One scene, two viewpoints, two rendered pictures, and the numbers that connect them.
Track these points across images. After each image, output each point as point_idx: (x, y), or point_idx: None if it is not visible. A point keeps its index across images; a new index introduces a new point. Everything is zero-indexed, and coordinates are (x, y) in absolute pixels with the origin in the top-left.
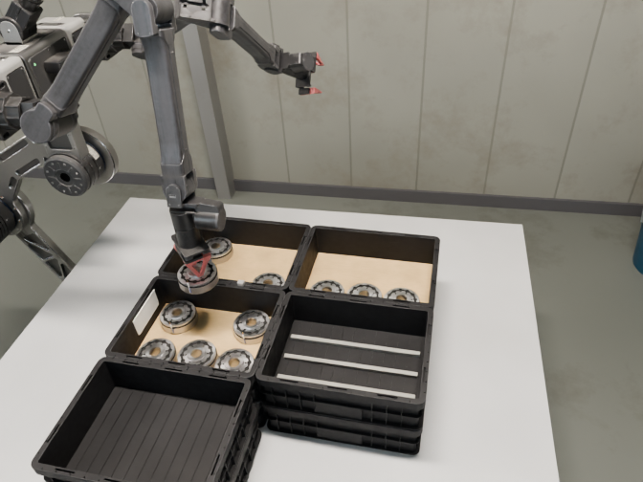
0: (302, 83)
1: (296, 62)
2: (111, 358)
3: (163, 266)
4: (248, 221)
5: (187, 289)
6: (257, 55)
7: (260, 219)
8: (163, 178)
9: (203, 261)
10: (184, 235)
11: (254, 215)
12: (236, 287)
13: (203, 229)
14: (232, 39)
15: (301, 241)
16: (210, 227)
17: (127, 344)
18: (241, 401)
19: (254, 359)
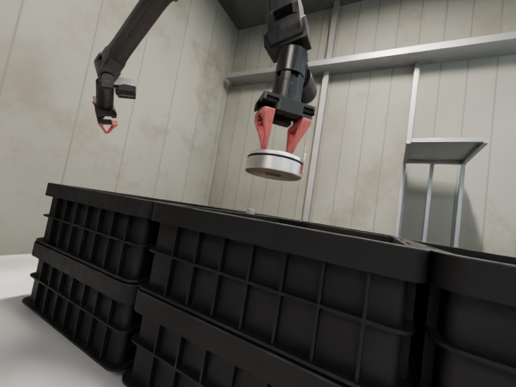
0: (107, 113)
1: (132, 84)
2: (434, 249)
3: (135, 197)
4: (139, 196)
5: (299, 167)
6: (124, 51)
7: (25, 261)
8: (299, 4)
9: (290, 138)
10: (302, 85)
11: (5, 261)
12: (253, 214)
13: (309, 88)
14: (143, 11)
15: (211, 206)
16: (315, 89)
17: (315, 288)
18: (438, 244)
19: (372, 233)
